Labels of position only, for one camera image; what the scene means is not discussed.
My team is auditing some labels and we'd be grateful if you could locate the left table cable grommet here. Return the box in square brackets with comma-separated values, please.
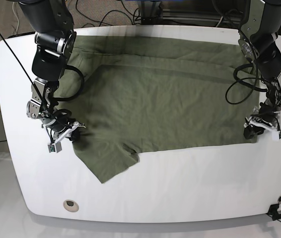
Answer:
[63, 200, 79, 213]

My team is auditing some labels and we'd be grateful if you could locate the aluminium frame rail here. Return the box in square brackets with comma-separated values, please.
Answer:
[136, 0, 230, 27]

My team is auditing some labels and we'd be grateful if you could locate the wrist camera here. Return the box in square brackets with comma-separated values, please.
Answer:
[272, 130, 281, 141]
[48, 142, 62, 153]

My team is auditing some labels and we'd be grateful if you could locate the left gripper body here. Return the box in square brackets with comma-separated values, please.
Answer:
[244, 104, 281, 132]

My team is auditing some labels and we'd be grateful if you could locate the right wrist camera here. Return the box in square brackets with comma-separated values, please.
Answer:
[48, 142, 62, 153]

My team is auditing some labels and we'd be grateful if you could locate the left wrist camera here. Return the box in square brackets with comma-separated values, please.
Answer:
[272, 130, 281, 141]

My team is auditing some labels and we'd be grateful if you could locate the olive green T-shirt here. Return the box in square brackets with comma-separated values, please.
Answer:
[59, 36, 259, 183]

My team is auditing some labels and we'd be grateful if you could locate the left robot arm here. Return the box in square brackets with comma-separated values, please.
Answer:
[233, 0, 281, 140]

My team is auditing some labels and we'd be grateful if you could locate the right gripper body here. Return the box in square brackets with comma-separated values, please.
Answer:
[41, 114, 85, 143]

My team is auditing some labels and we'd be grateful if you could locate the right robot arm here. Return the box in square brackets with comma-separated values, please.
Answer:
[16, 0, 84, 143]

